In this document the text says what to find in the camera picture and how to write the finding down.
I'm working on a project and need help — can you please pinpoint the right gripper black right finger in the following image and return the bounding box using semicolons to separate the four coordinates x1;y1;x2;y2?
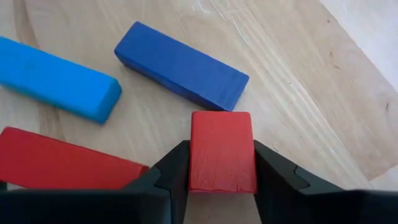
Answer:
254;139;398;224

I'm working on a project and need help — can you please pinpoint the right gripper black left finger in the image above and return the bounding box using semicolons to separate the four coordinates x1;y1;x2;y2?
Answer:
0;140;190;224

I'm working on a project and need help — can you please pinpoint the small red block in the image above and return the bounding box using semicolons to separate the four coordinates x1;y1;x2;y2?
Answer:
188;110;259;195

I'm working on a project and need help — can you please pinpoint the red long block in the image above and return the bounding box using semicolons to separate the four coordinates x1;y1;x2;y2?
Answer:
0;126;150;191

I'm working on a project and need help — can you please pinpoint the light blue long block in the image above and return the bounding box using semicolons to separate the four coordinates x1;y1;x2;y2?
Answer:
0;36;123;126

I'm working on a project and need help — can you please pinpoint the dark blue long block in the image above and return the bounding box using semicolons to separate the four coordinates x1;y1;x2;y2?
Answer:
114;21;251;112

